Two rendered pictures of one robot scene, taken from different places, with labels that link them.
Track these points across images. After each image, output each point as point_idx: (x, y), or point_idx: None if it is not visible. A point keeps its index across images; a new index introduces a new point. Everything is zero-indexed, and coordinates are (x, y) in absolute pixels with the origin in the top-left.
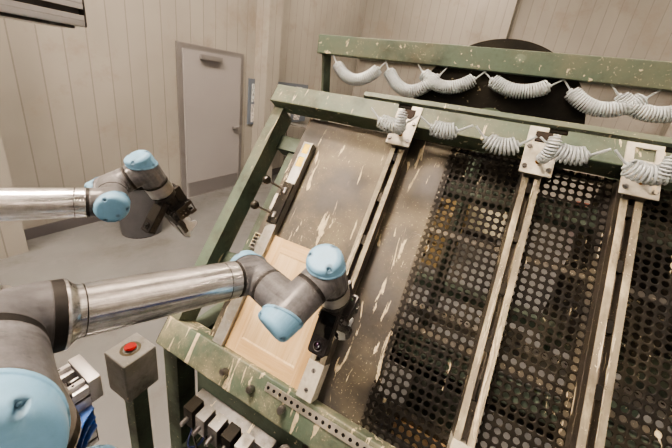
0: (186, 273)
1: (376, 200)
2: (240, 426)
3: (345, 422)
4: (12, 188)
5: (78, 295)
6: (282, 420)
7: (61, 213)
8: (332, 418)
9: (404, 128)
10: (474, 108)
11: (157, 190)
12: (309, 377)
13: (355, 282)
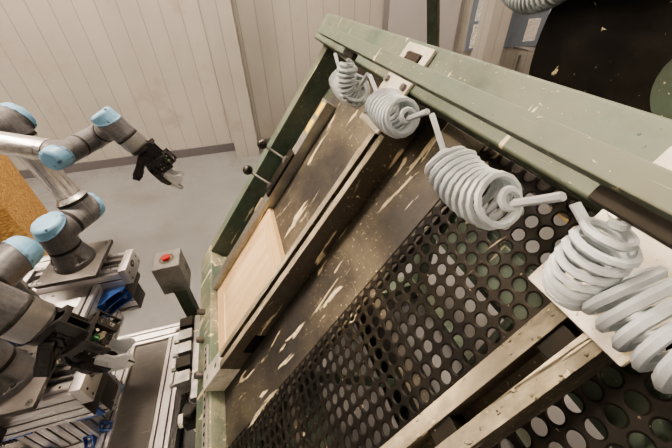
0: None
1: (324, 210)
2: (195, 361)
3: (213, 435)
4: (10, 134)
5: None
6: (199, 384)
7: (30, 157)
8: (208, 420)
9: (360, 97)
10: (413, 64)
11: (121, 145)
12: (212, 368)
13: (265, 305)
